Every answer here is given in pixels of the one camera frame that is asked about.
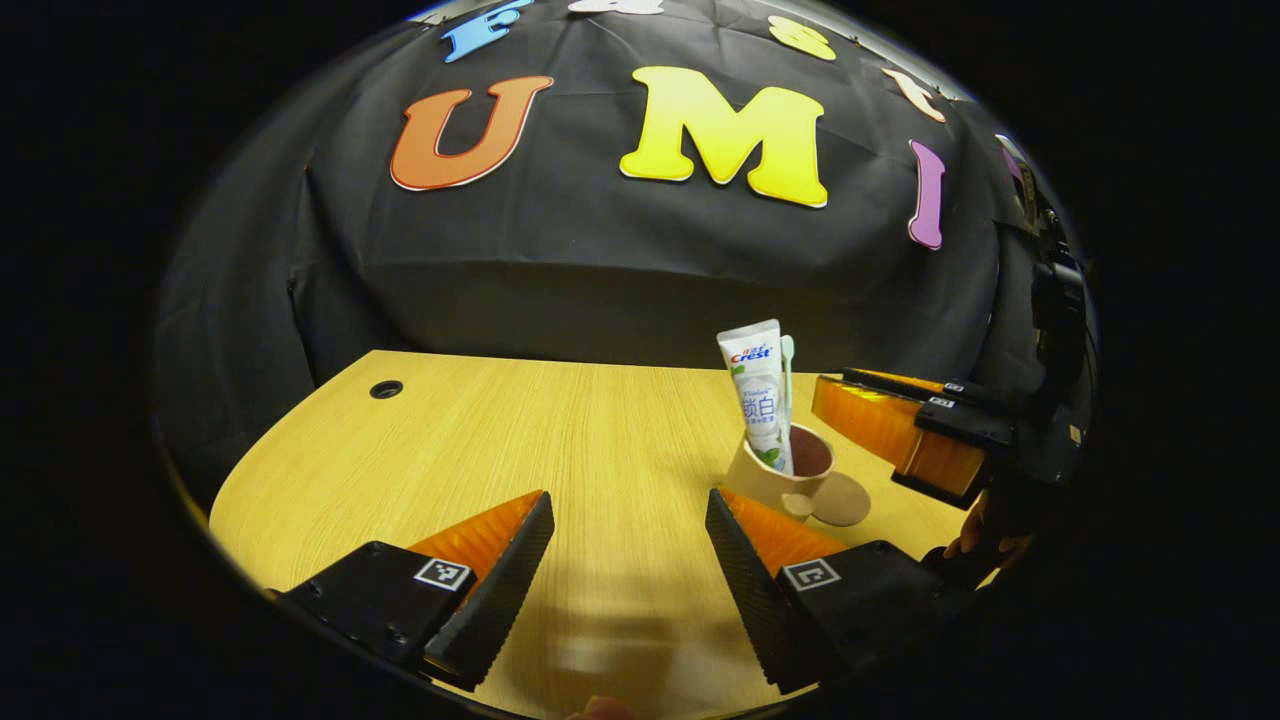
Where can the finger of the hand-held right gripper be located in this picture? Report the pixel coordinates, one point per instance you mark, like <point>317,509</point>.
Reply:
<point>970,388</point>
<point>960,420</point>

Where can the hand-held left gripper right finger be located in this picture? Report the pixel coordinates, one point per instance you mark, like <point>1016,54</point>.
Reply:
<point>755,600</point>

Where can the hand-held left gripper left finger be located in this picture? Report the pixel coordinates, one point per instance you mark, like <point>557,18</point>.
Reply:
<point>500,600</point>

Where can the beige cup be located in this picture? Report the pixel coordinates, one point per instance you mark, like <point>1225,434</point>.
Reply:
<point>770,485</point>

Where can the round beige coaster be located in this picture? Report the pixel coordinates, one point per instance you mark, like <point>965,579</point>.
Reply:
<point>845,500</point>

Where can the pale green toothbrush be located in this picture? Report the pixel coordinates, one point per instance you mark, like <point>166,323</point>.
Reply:
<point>788,370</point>

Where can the white toothpaste tube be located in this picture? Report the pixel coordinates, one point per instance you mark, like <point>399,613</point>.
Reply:
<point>755,390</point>

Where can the wooden desktop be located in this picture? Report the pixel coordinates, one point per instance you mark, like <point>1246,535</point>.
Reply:
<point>560,440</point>

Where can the black backdrop cloth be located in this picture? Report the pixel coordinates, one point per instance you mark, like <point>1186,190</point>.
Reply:
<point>620,270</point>

